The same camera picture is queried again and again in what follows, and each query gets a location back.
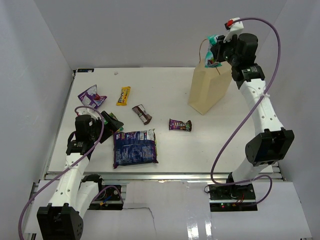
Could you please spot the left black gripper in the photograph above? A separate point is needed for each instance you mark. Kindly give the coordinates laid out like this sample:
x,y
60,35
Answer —
x,y
112,126

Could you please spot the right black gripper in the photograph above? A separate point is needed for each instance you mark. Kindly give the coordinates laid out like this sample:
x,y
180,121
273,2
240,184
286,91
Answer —
x,y
218,48

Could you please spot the teal candy pouch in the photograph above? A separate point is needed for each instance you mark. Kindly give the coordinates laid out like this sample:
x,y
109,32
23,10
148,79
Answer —
x,y
210,61

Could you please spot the large blue purple snack bag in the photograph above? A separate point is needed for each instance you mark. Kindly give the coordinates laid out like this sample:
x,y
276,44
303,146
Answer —
x,y
134,148

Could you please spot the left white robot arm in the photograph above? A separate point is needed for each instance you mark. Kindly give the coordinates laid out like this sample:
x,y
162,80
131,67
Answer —
x,y
62,218

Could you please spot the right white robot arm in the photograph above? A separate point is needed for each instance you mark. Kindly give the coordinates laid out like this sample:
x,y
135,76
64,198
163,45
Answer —
x,y
271,141

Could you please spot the tan paper bag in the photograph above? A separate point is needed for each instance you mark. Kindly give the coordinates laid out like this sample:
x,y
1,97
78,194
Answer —
x,y
208,86

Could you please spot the green snack pouch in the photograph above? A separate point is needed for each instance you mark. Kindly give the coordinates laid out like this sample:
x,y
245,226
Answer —
x,y
114,123

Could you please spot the yellow M&M packet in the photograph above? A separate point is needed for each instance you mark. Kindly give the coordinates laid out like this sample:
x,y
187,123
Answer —
x,y
123,99

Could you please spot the purple white snack pouch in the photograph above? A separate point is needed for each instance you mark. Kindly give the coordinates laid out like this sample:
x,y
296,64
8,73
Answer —
x,y
91,98

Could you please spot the brown chocolate bar wrapper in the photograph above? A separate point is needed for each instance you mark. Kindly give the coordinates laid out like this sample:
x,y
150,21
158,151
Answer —
x,y
142,113

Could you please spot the purple M&M packet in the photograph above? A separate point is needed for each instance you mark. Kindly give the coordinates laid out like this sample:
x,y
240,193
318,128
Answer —
x,y
177,125

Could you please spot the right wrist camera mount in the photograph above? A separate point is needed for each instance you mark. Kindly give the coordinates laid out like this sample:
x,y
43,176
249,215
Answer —
x,y
234,27

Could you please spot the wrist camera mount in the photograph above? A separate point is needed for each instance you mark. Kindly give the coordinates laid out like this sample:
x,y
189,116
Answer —
x,y
234,27
85,111

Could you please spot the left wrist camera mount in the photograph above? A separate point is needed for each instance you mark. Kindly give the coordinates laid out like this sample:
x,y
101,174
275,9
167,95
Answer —
x,y
85,111

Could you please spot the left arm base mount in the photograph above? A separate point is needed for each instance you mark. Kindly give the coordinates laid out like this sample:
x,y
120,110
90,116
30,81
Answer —
x,y
109,199

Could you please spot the aluminium table frame rail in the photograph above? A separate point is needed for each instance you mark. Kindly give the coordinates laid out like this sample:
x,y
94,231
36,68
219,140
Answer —
x,y
204,177

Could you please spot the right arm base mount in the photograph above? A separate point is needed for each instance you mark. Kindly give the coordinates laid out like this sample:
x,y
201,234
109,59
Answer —
x,y
231,198

